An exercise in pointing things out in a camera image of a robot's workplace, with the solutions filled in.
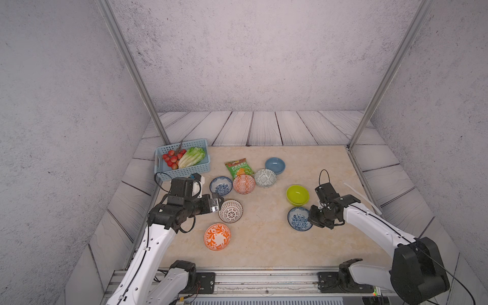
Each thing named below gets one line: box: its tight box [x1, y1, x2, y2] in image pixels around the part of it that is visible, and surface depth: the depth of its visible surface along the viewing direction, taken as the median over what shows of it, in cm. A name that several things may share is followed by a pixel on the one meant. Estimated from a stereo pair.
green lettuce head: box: [177, 146, 206, 170], surface depth 111 cm
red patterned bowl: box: [232, 174, 256, 195], surface depth 103 cm
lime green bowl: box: [285, 184, 311, 207], surface depth 97 cm
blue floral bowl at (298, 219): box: [287, 206, 314, 232], surface depth 91 cm
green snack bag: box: [224, 157, 255, 180], surface depth 109 cm
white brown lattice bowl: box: [217, 199, 244, 224], surface depth 93 cm
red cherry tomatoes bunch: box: [162, 148, 187, 171], surface depth 113 cm
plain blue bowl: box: [264, 156, 286, 175], surface depth 110 cm
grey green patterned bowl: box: [254, 168, 278, 189], surface depth 106 cm
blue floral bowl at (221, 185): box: [209, 176, 234, 197], surface depth 102 cm
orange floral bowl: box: [203, 223, 232, 251], surface depth 85 cm
